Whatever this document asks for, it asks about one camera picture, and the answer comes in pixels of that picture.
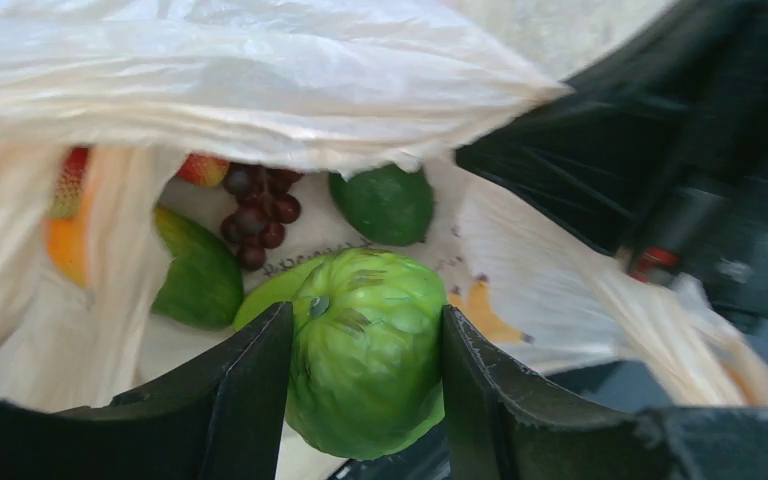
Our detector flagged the orange fake fruit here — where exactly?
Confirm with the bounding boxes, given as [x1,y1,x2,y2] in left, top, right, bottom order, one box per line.
[45,146,90,288]

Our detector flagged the green fake custard apple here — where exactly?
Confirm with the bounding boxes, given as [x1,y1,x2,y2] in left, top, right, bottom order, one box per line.
[232,247,447,460]

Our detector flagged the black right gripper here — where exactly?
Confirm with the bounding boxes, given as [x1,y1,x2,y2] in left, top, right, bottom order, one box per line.
[455,1,768,324]

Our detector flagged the dark purple fake grapes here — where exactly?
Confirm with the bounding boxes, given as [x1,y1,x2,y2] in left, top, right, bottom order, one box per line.
[220,164,303,272]

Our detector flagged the red fake strawberry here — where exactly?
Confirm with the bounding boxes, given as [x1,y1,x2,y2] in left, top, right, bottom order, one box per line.
[176,153,230,188]

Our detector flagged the green fake mango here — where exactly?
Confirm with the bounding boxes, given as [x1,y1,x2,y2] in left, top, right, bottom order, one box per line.
[151,206,244,331]

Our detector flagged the translucent orange plastic bag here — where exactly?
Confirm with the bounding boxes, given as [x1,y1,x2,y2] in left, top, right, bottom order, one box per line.
[0,1,768,414]

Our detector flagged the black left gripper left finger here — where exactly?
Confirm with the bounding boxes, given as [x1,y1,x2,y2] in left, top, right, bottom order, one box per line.
[0,303,293,479]

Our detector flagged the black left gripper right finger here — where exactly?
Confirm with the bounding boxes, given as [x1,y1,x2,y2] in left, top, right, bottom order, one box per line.
[441,306,768,479]

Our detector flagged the green fake lime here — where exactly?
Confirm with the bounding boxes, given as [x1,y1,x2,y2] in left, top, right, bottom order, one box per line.
[328,164,435,247]

